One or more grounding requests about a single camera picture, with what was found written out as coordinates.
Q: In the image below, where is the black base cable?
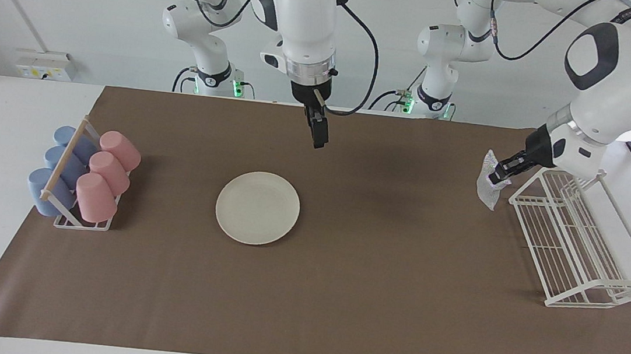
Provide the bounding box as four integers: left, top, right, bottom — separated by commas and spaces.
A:
171, 65, 197, 94
368, 60, 427, 117

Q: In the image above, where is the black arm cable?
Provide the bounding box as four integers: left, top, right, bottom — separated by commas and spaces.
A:
322, 2, 385, 120
483, 0, 631, 74

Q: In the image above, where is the black right base cable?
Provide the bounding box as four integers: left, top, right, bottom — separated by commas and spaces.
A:
171, 65, 197, 94

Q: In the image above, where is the white wire basket rack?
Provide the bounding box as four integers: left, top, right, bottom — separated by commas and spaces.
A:
497, 160, 631, 316

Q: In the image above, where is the brown table mat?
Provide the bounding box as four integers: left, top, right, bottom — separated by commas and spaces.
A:
0, 72, 631, 354

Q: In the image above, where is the cream round plate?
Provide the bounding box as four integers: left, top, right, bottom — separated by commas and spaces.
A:
212, 167, 304, 250

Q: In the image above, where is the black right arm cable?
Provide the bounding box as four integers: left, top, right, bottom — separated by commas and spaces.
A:
322, 2, 385, 120

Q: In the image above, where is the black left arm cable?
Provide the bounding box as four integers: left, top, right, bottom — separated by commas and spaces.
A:
483, 0, 631, 74

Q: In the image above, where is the silver mesh sponge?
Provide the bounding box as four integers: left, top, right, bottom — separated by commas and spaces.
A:
474, 149, 516, 213

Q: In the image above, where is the pink plastic cup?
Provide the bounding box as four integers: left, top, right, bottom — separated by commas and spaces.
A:
72, 171, 121, 225
86, 150, 134, 198
97, 129, 144, 173

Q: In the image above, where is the black left base cable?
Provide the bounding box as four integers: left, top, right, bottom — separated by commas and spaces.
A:
368, 60, 427, 117

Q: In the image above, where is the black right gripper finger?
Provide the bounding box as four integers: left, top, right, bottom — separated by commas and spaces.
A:
317, 118, 332, 148
308, 119, 325, 150

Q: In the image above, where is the cup rack with wooden rod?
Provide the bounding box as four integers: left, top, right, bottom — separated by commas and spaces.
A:
37, 111, 138, 235

